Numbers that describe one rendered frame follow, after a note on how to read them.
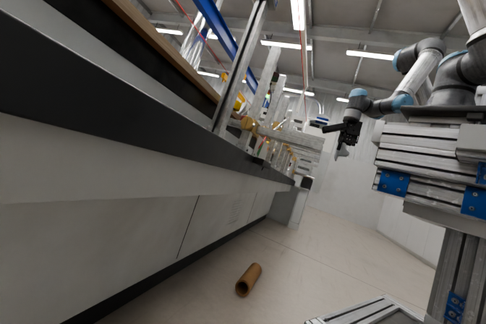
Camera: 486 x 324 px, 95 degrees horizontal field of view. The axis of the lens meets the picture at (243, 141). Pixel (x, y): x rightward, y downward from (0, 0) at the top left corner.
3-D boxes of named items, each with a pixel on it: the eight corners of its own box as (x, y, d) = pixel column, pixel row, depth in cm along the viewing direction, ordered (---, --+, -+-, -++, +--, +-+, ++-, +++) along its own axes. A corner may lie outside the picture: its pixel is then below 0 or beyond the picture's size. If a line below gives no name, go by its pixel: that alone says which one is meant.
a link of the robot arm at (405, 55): (450, 142, 116) (413, 44, 109) (420, 142, 130) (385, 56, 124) (464, 131, 119) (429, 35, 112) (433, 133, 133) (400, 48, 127)
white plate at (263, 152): (264, 163, 121) (270, 145, 122) (252, 156, 97) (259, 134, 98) (263, 163, 122) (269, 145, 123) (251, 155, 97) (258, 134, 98)
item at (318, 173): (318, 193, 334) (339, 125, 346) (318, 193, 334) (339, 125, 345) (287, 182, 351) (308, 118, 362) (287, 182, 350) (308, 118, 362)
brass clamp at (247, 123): (259, 138, 98) (263, 127, 98) (252, 130, 85) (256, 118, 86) (246, 134, 100) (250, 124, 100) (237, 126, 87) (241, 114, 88)
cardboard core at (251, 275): (262, 265, 145) (251, 283, 117) (259, 278, 144) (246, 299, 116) (252, 260, 148) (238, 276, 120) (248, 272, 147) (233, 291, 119)
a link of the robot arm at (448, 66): (453, 103, 85) (461, 70, 87) (492, 90, 72) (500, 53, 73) (422, 92, 86) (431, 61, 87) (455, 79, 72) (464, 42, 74)
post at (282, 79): (258, 163, 114) (287, 77, 119) (257, 162, 111) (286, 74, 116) (252, 161, 115) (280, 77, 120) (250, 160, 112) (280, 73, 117)
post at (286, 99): (267, 169, 137) (290, 97, 142) (265, 169, 134) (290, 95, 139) (261, 168, 138) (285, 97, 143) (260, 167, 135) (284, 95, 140)
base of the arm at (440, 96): (478, 127, 77) (484, 101, 78) (475, 109, 68) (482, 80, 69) (424, 124, 89) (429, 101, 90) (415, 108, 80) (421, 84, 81)
